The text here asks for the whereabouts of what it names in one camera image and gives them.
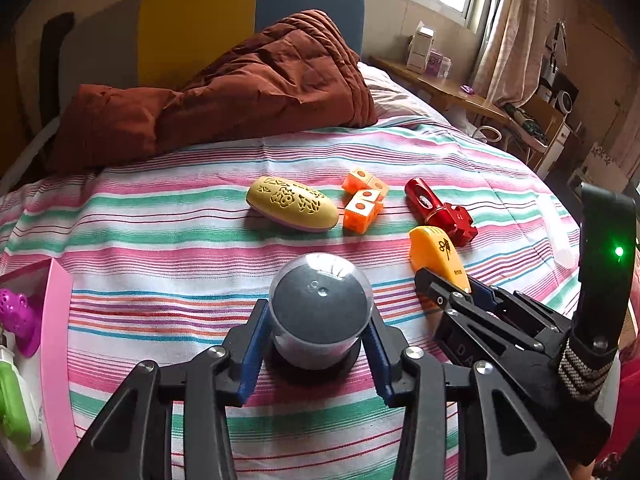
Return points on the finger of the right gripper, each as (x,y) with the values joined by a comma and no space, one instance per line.
(434,292)
(515,308)

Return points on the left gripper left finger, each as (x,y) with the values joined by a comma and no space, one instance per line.
(130,438)

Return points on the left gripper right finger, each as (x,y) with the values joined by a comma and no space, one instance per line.
(500,439)

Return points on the yellow plastic clip case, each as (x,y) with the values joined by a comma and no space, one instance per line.
(432,249)

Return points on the black cylinder with clear cap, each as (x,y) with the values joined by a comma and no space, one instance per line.
(319,306)

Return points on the orange cube connector toy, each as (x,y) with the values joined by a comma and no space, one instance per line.
(366,200)

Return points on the yellow perforated egg-shaped case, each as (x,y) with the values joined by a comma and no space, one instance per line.
(293,204)

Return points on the green plug-in device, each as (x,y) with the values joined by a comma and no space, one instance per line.
(19,419)

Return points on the red puzzle-shaped block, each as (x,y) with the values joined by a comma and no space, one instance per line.
(456,222)

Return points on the red cylindrical tube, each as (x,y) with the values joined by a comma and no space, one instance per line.
(423,199)

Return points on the translucent white tube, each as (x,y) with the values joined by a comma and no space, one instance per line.
(562,252)

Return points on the purple plastic toy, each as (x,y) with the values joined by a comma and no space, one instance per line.
(21,315)

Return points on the pink storage box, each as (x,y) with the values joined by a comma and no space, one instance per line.
(45,373)

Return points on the striped pillow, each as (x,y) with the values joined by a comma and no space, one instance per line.
(393,100)

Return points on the wooden side table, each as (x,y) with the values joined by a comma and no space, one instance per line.
(447,93)

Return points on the beige curtain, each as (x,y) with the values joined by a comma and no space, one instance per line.
(509,66)

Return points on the purple box on table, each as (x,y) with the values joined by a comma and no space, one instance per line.
(438,65)

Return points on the white box on table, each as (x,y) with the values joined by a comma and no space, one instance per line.
(419,49)

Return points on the brown quilted blanket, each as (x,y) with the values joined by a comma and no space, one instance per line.
(297,74)

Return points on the blue and yellow headboard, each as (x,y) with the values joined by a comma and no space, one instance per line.
(61,44)

